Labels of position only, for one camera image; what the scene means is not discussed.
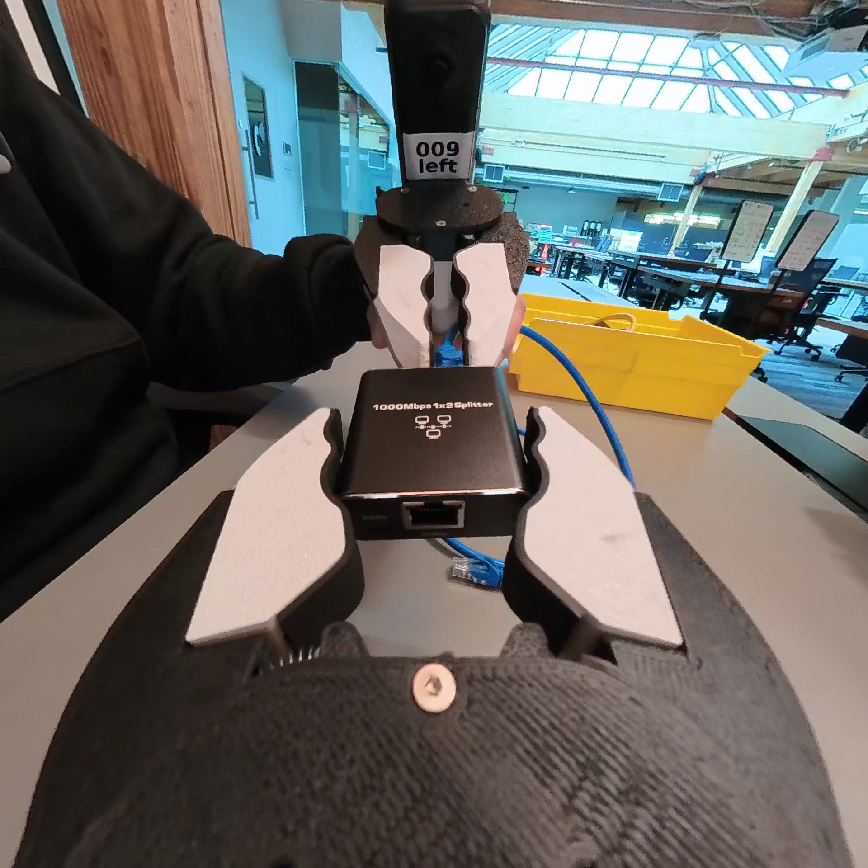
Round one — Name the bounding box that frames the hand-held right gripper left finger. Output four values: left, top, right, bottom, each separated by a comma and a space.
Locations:
183, 407, 366, 653

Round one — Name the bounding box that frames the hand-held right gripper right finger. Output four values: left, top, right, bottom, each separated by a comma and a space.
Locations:
504, 407, 686, 661

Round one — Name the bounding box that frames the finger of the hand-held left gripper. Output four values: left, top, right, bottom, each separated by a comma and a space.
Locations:
452, 243, 521, 368
370, 244, 435, 369

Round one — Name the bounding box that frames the blue ethernet cable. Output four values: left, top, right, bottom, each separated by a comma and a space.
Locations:
424, 324, 638, 592

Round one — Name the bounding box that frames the black network splitter box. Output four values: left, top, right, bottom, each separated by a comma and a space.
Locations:
338, 366, 531, 541

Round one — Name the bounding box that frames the yellow plastic bin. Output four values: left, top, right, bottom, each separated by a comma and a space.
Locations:
509, 293, 772, 421

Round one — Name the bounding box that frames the grey desk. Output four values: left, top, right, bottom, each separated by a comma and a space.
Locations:
0, 342, 868, 868
519, 274, 638, 309

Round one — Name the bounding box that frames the black flat pad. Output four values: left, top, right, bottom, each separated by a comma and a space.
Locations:
736, 415, 868, 523

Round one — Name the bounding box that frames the white board on stand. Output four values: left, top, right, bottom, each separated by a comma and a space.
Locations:
775, 209, 840, 274
720, 200, 775, 264

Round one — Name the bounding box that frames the black office chair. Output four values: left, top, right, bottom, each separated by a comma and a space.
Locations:
769, 258, 840, 360

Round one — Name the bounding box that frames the grey ceiling-mounted unit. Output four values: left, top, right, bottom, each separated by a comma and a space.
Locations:
783, 27, 868, 80

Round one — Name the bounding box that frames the black framed wall sign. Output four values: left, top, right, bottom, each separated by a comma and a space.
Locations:
241, 73, 275, 183

